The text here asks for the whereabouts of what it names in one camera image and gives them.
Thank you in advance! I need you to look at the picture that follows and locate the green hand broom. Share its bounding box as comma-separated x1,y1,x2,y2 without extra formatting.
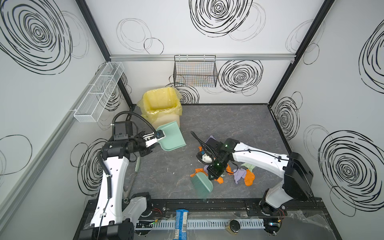
191,172,214,196

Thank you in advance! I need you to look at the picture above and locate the green plastic dustpan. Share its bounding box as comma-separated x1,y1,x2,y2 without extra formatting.
157,121,186,152

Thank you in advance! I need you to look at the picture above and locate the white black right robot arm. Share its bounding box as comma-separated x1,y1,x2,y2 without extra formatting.
191,132,316,216

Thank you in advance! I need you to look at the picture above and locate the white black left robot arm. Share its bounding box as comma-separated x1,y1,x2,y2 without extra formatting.
78,111,164,240

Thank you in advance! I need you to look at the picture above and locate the orange front paper scrap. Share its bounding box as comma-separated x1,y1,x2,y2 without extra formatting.
190,168,208,178

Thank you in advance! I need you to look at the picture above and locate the purple front paper scrap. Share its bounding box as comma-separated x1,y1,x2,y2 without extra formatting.
234,169,247,184

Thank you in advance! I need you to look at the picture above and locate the orange front right scrap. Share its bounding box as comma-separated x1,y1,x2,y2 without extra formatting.
244,169,256,187

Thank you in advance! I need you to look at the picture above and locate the cream plastic trash bin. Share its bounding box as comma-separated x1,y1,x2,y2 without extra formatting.
152,114,180,129

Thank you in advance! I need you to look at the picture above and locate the yellow plastic bin liner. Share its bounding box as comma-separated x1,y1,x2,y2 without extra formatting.
137,87,183,123

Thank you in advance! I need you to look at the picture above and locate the blue snack packet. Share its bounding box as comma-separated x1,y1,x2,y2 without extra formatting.
174,209,189,240

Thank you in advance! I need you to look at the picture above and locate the black round knob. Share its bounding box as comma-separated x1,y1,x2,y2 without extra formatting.
227,220,241,235

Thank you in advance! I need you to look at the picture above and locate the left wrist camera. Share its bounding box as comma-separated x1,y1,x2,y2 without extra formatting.
143,130,165,148

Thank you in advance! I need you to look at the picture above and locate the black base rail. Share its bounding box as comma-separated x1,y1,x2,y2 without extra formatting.
149,198,326,217

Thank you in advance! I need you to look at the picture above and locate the white slotted cable duct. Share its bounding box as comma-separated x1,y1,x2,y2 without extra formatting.
135,219,265,231

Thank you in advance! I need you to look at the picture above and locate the white wire wall shelf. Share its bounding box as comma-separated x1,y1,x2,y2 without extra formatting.
74,62,124,123

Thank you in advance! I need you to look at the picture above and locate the black wire wall basket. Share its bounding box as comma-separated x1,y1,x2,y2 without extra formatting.
173,55,219,88

